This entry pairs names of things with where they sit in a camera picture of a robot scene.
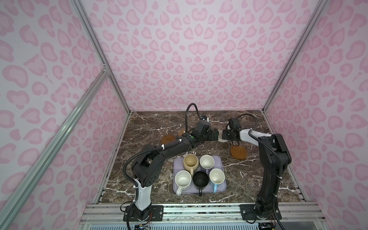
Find brown wooden saucer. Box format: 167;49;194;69
230;146;248;160
161;135;176;145

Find small white cup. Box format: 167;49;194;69
199;155;215;170

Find beige ceramic mug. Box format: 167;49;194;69
183;154;199;176

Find multicolour woven round coaster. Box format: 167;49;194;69
218;130;227;143

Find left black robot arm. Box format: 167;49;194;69
124;129;219;211

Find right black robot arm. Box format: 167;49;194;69
221;128;291;219

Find lavender silicone tray mat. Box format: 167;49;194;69
173;155;227;196

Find black mug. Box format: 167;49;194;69
193;171;209;196

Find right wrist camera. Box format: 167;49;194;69
227;117;242;130

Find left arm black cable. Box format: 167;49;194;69
123;103;203;187

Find white mug blue handle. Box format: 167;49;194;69
209;169;225;193

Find white mug with handle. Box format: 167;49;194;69
174;170;192;196

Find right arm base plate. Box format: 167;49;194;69
239;204;282;222

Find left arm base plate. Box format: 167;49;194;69
123;204;164;222

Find aluminium front rail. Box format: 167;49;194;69
77;202;329;230

